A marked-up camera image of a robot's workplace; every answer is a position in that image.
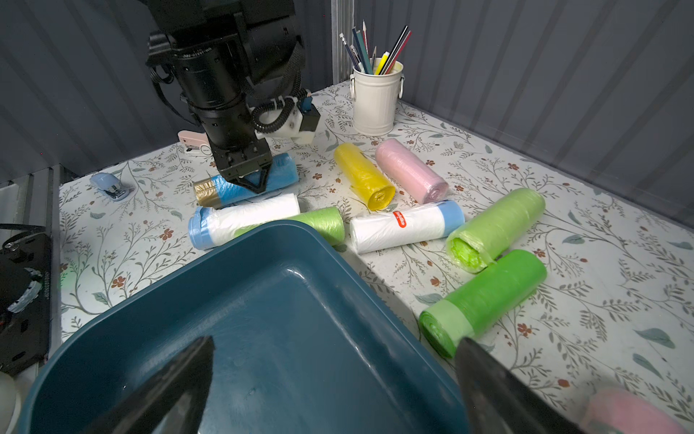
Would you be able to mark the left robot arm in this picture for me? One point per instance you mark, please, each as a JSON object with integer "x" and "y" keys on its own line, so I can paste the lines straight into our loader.
{"x": 239, "y": 65}

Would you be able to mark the yellow trash bag roll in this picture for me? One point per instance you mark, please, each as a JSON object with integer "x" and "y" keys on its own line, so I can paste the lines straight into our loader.
{"x": 366, "y": 180}

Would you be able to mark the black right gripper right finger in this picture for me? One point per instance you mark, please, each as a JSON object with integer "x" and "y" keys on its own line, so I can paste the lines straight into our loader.
{"x": 497, "y": 401}

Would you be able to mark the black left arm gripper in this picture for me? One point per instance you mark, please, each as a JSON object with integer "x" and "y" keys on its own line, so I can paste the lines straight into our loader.
{"x": 248, "y": 161}

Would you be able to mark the bright green roll centre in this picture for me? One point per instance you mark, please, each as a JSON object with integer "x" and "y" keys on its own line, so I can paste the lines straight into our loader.
{"x": 476, "y": 306}

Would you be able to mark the blue roll with gold end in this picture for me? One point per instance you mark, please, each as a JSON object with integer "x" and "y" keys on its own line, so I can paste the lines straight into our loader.
{"x": 283, "y": 174}

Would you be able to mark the white roll with blue end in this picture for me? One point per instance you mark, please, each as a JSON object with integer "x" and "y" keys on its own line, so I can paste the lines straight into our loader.
{"x": 209, "y": 228}

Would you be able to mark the blue small stapler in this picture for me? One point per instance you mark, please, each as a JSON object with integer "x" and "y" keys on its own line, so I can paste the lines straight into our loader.
{"x": 110, "y": 186}

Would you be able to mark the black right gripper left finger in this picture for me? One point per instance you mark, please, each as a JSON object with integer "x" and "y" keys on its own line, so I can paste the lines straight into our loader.
{"x": 172, "y": 400}

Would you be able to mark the light green roll near box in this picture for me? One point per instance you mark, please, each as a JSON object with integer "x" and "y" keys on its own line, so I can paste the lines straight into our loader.
{"x": 327, "y": 221}

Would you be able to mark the white pen holder cup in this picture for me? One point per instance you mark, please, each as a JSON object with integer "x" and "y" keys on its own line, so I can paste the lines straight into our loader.
{"x": 374, "y": 99}

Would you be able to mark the pink small stapler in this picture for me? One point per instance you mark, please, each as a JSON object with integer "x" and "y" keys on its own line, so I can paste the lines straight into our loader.
{"x": 195, "y": 142}

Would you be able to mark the pale green roll centre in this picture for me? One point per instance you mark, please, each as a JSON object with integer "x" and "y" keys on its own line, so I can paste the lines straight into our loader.
{"x": 478, "y": 243}

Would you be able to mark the white roll with red label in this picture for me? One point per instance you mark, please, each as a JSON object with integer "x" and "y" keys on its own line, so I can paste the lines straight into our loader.
{"x": 424, "y": 223}

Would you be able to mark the teal plastic storage box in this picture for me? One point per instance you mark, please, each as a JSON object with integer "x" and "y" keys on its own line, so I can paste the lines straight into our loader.
{"x": 302, "y": 345}

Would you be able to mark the white wrist camera, left arm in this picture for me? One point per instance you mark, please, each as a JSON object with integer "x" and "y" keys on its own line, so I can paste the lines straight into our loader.
{"x": 287, "y": 118}

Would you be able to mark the pink trash bag roll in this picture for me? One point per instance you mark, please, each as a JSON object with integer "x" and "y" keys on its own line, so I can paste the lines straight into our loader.
{"x": 614, "y": 410}
{"x": 412, "y": 174}

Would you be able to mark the pens and pencils bunch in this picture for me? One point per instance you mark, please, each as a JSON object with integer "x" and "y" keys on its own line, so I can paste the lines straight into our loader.
{"x": 363, "y": 55}

